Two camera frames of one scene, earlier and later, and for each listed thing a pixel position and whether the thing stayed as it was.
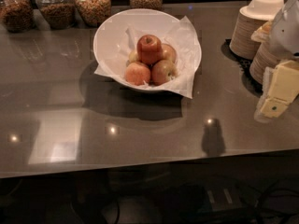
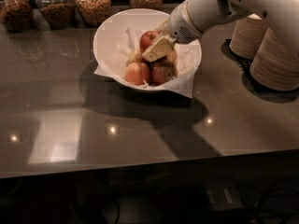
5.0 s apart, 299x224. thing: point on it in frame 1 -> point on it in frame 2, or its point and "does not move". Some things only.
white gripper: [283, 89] -> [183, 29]
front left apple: [137, 73] does not move
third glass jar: [92, 4] does not move
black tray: [255, 88] does not move
